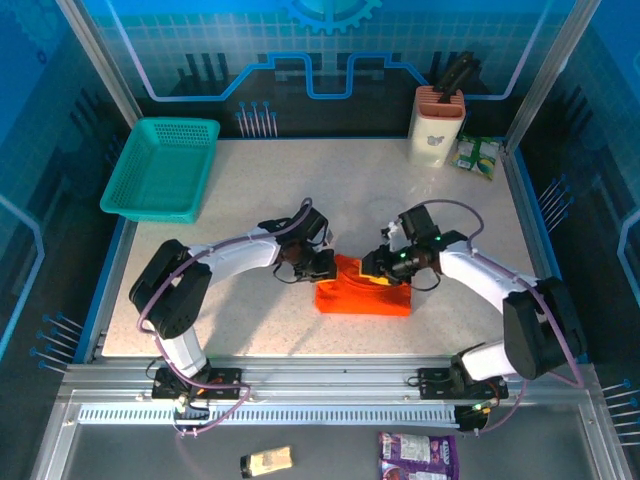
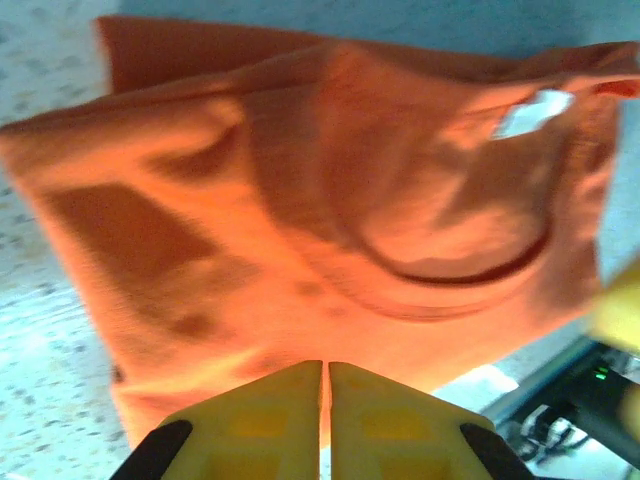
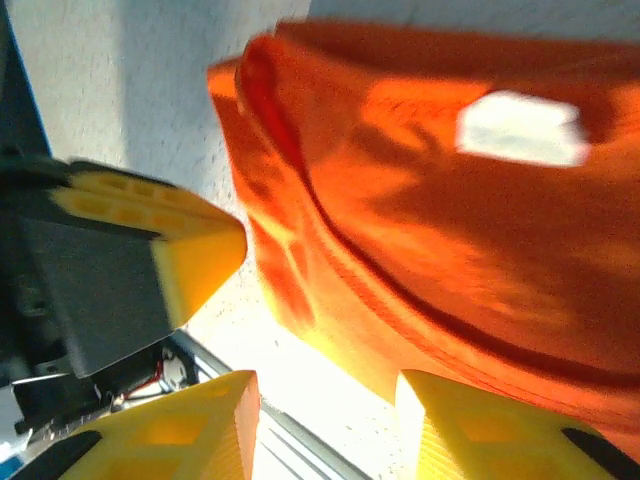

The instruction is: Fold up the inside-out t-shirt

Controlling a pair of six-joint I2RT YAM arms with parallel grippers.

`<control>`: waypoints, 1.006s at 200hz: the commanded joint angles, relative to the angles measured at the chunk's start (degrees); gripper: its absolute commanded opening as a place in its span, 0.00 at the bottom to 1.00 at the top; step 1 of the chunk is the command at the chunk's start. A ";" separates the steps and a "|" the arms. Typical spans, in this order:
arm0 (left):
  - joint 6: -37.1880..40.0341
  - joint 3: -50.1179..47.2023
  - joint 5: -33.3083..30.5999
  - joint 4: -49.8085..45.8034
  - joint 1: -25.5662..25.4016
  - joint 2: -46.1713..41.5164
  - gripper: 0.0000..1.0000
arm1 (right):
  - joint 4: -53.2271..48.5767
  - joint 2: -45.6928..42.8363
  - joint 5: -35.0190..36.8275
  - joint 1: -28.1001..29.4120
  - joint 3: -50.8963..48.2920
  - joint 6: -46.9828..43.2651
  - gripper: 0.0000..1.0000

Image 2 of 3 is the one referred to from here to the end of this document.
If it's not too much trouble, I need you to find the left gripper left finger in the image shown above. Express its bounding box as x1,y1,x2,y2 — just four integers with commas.
108,359,323,480

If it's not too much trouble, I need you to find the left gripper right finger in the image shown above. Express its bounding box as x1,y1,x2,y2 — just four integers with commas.
327,361,532,480

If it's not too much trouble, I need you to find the orange t-shirt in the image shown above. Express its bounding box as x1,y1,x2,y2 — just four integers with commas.
0,14,640,451

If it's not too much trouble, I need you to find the aluminium frame rail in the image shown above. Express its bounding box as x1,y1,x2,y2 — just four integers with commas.
478,334,601,422

